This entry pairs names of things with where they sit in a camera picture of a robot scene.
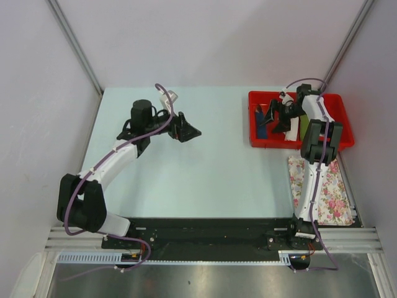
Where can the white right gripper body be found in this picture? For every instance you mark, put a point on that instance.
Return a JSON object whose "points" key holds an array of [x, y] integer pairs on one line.
{"points": [[290, 111]]}

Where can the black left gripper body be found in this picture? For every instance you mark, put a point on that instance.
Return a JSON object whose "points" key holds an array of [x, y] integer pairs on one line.
{"points": [[174, 130]]}

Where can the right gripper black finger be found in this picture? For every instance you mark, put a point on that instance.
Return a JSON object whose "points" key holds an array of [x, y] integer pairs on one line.
{"points": [[283, 126], [270, 114]]}

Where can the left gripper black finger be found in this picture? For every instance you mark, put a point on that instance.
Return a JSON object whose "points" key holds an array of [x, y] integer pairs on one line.
{"points": [[182, 123], [188, 133]]}

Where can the dark blue paper napkin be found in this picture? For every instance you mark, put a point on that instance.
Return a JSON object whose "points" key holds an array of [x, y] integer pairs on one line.
{"points": [[261, 129]]}

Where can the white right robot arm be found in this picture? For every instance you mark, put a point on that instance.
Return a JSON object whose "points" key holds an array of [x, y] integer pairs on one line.
{"points": [[319, 147]]}

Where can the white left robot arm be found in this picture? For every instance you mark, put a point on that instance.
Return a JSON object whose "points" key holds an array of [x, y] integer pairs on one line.
{"points": [[81, 201]]}

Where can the white napkin roll with utensil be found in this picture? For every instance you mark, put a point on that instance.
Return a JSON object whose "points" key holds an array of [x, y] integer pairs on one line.
{"points": [[292, 134]]}

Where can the green napkin roll with spoon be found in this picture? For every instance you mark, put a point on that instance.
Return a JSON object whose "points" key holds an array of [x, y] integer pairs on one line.
{"points": [[304, 123]]}

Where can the red plastic bin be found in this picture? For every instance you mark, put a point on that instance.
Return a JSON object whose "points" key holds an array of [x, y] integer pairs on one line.
{"points": [[333, 103]]}

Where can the floral cloth mat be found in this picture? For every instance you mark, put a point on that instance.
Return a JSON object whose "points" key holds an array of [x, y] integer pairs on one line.
{"points": [[334, 206]]}

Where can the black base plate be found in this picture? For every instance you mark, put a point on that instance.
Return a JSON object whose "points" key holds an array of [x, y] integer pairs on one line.
{"points": [[213, 240]]}

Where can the right aluminium frame post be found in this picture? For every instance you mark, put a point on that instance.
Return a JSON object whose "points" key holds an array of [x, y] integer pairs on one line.
{"points": [[352, 33]]}

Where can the aluminium frame post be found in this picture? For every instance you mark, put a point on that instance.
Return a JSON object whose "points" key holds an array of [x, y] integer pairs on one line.
{"points": [[352, 33], [74, 44]]}

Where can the aluminium front rail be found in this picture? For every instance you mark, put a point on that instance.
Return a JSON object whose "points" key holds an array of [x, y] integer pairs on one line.
{"points": [[336, 240]]}

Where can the left aluminium frame post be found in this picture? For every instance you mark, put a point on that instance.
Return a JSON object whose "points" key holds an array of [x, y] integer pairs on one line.
{"points": [[74, 44]]}

